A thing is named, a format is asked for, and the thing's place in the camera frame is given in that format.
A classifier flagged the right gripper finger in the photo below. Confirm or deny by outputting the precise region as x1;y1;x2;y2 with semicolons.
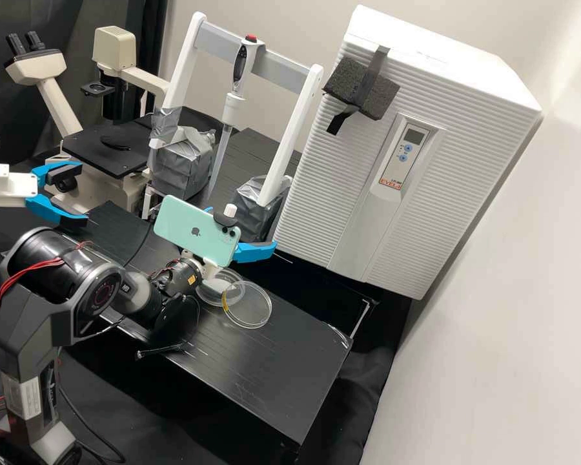
234;240;278;264

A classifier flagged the petri dish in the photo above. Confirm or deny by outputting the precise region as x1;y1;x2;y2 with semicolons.
195;269;243;309

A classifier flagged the cream microscope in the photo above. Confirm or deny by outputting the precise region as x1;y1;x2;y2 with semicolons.
5;26;173;220

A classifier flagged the grey taped block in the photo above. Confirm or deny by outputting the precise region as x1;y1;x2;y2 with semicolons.
150;125;219;201
232;176;294;243

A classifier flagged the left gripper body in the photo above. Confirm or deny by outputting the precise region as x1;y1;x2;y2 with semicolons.
0;173;38;208

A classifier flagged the black platform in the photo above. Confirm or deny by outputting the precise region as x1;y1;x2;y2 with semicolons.
176;106;305;231
57;200;356;452

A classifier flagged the petri dish lid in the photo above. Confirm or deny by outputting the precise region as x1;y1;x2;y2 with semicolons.
220;279;274;331

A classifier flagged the white pipette stand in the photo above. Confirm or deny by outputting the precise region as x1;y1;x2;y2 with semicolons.
147;12;326;208

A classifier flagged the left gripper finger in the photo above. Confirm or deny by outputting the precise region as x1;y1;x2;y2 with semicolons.
30;161;85;192
25;193;90;230

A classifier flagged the white incubator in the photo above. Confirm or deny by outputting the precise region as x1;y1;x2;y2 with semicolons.
341;4;545;118

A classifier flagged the pipette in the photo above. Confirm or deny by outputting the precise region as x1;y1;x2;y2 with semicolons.
207;34;267;202

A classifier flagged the incubator door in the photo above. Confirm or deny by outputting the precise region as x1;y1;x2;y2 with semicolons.
272;32;545;302

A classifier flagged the right wrist camera phone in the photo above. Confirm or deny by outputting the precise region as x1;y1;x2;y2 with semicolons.
153;194;242;273

